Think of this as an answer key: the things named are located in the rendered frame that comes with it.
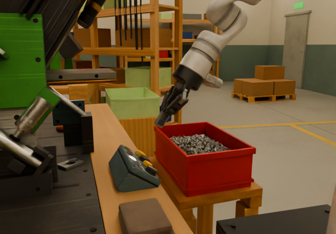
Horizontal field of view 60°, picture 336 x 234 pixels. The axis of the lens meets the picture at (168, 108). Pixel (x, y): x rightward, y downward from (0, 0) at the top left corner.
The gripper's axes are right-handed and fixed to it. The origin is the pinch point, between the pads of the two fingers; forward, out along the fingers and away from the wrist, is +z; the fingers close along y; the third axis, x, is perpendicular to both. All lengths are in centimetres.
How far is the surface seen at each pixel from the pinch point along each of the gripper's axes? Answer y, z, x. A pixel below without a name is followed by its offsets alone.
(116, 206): 16.4, 18.5, -3.5
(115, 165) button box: 2.6, 15.0, -4.4
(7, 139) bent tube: 5.5, 19.9, -27.2
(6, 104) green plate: 0.9, 14.8, -31.6
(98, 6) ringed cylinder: -22.8, -18.6, -28.5
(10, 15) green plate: -3.0, -1.9, -41.3
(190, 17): -805, -303, 152
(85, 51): -339, -19, -35
